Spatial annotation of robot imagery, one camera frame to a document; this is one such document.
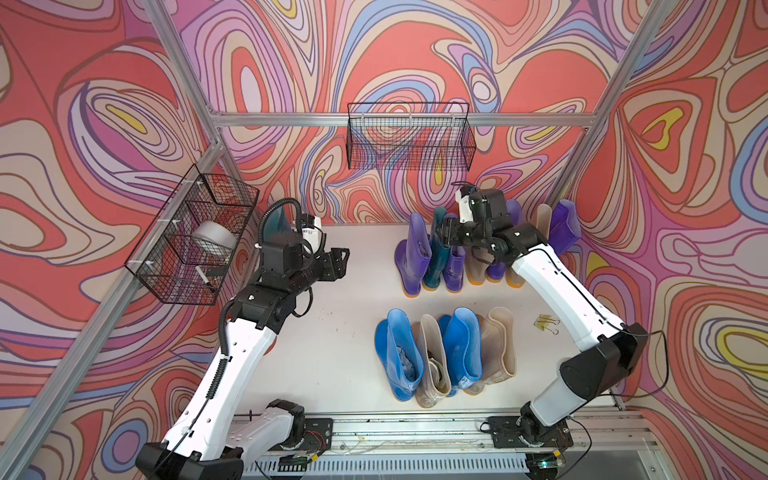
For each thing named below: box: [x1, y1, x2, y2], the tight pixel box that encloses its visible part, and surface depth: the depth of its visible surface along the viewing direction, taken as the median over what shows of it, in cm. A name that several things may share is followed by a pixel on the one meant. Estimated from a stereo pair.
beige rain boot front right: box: [464, 306, 516, 396], surface depth 67 cm
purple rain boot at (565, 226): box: [549, 199, 582, 255], surface depth 88 cm
